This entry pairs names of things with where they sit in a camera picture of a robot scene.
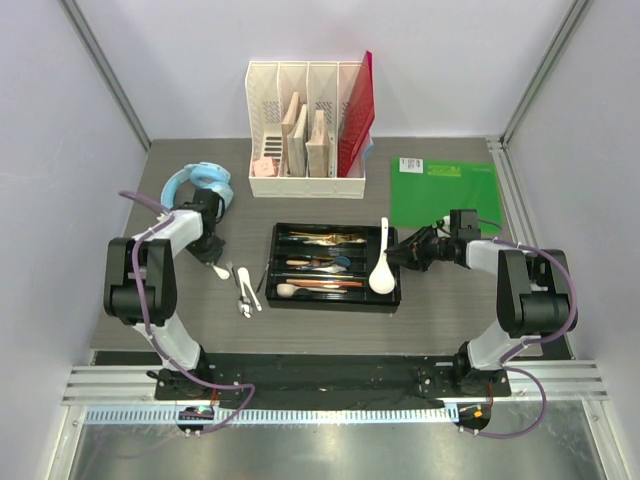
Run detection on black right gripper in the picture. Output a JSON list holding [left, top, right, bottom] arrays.
[[387, 225, 458, 272]]

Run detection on white thin plastic spoon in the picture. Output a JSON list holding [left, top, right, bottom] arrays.
[[211, 265, 230, 280]]

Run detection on blue plastic spoon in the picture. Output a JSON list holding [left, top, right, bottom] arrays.
[[322, 256, 351, 269]]

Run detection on light blue headphones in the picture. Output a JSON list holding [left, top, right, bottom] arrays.
[[160, 162, 234, 209]]

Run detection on small white ceramic spoon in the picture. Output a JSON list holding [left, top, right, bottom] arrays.
[[276, 283, 304, 298]]

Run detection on copper round head spoon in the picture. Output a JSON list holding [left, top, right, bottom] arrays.
[[303, 257, 332, 267]]

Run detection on black cutlery tray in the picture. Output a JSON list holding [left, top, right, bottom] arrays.
[[264, 222, 402, 313]]

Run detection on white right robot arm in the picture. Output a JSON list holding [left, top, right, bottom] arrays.
[[384, 209, 578, 396]]

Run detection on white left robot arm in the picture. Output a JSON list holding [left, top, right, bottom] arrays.
[[103, 188, 226, 399]]

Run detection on large white ceramic spoon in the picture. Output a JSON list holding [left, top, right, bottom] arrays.
[[368, 217, 395, 295]]

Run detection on green cutting mat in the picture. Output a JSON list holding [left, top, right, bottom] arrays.
[[390, 157, 504, 235]]

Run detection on pink cube box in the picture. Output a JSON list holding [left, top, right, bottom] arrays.
[[252, 156, 279, 178]]

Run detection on orange chopstick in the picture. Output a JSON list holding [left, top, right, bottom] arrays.
[[285, 278, 364, 288]]

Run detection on white chopstick in tray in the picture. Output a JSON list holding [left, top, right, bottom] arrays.
[[294, 287, 347, 294]]

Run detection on mesh zipper pouch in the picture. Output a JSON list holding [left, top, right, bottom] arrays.
[[362, 139, 374, 159]]

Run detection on wooden board right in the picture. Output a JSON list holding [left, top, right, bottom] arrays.
[[305, 109, 329, 178]]

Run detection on wooden board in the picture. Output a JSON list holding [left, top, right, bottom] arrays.
[[305, 109, 329, 178], [281, 91, 307, 177]]

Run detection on magenta plastic folder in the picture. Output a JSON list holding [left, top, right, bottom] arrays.
[[337, 50, 375, 178]]

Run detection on wooden board left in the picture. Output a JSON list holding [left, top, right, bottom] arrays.
[[281, 91, 307, 177]]

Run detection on white file organizer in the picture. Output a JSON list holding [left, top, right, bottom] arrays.
[[245, 57, 373, 200]]

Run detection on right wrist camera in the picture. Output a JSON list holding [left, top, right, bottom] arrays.
[[436, 216, 450, 230]]

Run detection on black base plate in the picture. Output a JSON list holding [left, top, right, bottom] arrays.
[[156, 352, 511, 409]]

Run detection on white cable duct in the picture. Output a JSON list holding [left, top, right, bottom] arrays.
[[84, 404, 459, 426]]

